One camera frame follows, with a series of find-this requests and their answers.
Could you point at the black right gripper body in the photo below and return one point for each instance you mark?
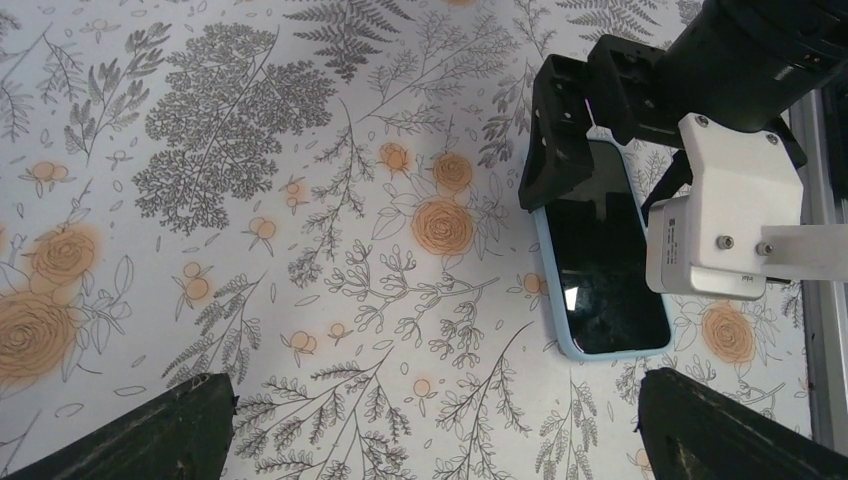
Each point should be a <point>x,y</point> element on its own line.
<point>743,63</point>

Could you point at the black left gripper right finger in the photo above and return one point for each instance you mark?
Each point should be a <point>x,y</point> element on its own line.
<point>690,431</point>

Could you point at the phone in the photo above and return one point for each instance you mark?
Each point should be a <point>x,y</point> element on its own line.
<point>593,251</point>

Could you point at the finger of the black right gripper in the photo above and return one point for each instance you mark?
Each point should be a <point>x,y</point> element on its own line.
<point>559,156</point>
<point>624,95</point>

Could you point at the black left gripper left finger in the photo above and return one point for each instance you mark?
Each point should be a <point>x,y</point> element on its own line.
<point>184,433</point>

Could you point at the aluminium front rail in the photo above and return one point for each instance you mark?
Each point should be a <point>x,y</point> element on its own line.
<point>825,292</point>

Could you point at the floral patterned table mat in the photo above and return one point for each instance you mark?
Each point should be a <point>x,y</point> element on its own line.
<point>320,199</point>

